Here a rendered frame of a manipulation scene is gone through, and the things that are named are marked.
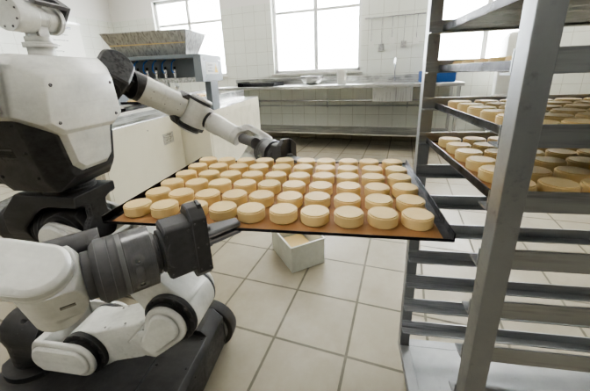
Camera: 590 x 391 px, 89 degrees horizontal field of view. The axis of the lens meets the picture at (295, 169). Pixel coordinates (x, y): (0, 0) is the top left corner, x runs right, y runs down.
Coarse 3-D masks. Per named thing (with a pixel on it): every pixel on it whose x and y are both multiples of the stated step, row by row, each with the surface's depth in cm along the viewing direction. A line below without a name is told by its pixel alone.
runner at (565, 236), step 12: (456, 228) 86; (468, 228) 86; (480, 228) 85; (528, 228) 83; (540, 228) 82; (552, 228) 82; (528, 240) 82; (540, 240) 82; (552, 240) 82; (564, 240) 81; (576, 240) 81; (588, 240) 81
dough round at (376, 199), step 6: (366, 198) 56; (372, 198) 56; (378, 198) 56; (384, 198) 56; (390, 198) 56; (366, 204) 55; (372, 204) 54; (378, 204) 54; (384, 204) 54; (390, 204) 54
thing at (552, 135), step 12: (552, 132) 37; (564, 132) 37; (576, 132) 37; (588, 132) 37; (492, 144) 40; (540, 144) 38; (552, 144) 38; (564, 144) 37; (576, 144) 37; (588, 144) 37
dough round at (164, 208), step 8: (160, 200) 58; (168, 200) 58; (176, 200) 58; (152, 208) 55; (160, 208) 55; (168, 208) 55; (176, 208) 56; (152, 216) 56; (160, 216) 55; (168, 216) 55
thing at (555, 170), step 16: (448, 144) 69; (464, 144) 67; (480, 144) 67; (464, 160) 61; (480, 160) 56; (544, 160) 54; (560, 160) 54; (576, 160) 54; (480, 176) 51; (544, 176) 48; (560, 176) 49; (576, 176) 47
